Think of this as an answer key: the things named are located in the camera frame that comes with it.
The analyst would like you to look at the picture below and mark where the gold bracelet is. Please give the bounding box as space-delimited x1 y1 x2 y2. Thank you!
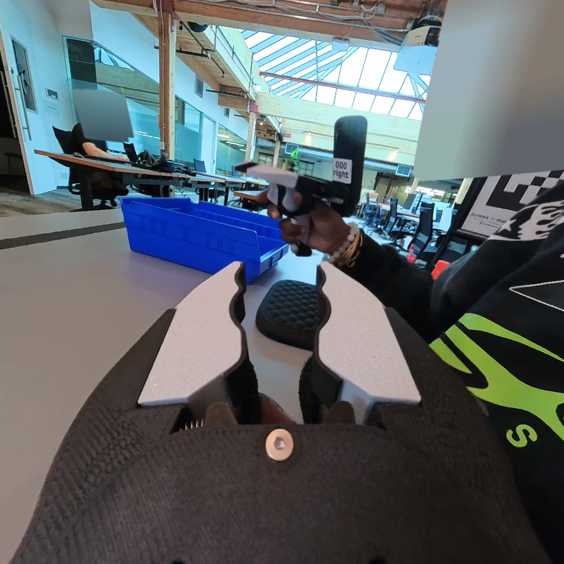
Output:
340 229 365 268

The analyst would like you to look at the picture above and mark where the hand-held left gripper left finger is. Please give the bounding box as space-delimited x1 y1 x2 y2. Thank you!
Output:
139 262 261 428

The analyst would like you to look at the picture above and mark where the wooden pillar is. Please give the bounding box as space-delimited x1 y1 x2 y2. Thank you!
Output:
156 0 178 160

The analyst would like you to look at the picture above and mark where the person's right forearm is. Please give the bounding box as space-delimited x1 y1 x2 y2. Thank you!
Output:
348 234 468 341

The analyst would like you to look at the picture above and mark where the black round cushion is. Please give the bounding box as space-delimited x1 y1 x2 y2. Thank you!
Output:
256 280 331 350

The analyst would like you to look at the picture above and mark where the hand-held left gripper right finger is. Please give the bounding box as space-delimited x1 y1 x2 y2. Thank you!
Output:
300 262 422 428

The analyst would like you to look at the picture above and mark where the person's left hand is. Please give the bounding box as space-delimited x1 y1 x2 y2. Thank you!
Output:
258 395 297 426

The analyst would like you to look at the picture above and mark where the white bead bracelet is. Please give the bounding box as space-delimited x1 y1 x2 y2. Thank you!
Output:
325 222 361 266

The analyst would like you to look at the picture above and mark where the black printed shirt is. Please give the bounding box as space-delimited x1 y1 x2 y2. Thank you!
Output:
428 181 564 564

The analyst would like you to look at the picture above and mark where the wooden office desk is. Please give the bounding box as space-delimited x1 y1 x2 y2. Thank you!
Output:
36 148 231 210
234 185 270 209

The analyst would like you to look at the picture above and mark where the blue plastic bin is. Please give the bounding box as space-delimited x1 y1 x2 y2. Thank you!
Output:
121 196 290 284

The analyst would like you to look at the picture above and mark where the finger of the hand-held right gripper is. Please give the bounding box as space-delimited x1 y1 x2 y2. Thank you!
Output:
252 172 306 214
234 161 302 187

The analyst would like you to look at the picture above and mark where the white desk sign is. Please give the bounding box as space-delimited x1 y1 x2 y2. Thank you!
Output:
459 172 564 239

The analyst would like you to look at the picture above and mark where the white hanging ceiling unit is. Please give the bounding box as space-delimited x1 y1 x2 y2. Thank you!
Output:
394 18 442 75

